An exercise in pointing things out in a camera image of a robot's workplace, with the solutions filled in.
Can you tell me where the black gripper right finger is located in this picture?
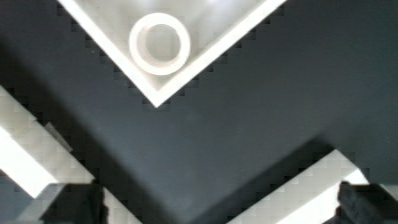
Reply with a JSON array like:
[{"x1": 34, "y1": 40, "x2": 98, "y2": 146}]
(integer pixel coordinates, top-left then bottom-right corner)
[{"x1": 329, "y1": 182, "x2": 398, "y2": 224}]

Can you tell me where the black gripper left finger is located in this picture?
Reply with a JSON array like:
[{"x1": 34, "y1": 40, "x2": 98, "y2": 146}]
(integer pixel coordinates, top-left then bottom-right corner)
[{"x1": 39, "y1": 184, "x2": 108, "y2": 224}]

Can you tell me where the white square tabletop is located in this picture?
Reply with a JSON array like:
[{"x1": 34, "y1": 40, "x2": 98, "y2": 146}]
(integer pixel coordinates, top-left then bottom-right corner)
[{"x1": 57, "y1": 0, "x2": 286, "y2": 105}]

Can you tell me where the white L-shaped obstacle fence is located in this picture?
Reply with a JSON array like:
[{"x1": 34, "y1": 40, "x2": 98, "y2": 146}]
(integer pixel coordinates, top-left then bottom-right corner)
[{"x1": 0, "y1": 85, "x2": 398, "y2": 224}]

